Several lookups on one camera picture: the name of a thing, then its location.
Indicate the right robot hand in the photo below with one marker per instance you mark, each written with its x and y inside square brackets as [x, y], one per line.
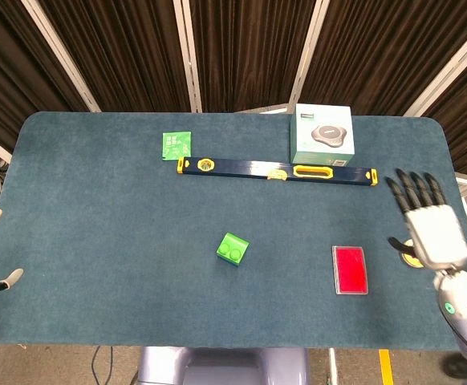
[438, 236]

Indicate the green building block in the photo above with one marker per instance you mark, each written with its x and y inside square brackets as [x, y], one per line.
[233, 250]

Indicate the yellow black round disc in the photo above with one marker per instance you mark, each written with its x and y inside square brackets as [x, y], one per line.
[412, 260]

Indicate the red tray with grey rim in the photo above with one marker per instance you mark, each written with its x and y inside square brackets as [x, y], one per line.
[350, 270]

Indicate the blue felt table cover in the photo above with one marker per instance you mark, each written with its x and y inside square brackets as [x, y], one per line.
[97, 240]

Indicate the yellow floor tape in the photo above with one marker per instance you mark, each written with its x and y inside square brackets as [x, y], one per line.
[385, 367]

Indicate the white teal speaker box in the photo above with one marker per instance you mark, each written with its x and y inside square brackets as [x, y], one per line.
[322, 136]

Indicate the green sachet packet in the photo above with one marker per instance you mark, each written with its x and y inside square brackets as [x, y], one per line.
[175, 146]

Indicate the blue yellow spirit level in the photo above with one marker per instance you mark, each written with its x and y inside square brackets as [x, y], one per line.
[249, 168]

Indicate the dark brown curtain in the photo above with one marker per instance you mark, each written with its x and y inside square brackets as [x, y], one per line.
[249, 52]

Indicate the white partition frame post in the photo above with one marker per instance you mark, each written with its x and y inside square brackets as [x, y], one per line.
[450, 68]
[62, 56]
[309, 56]
[188, 56]

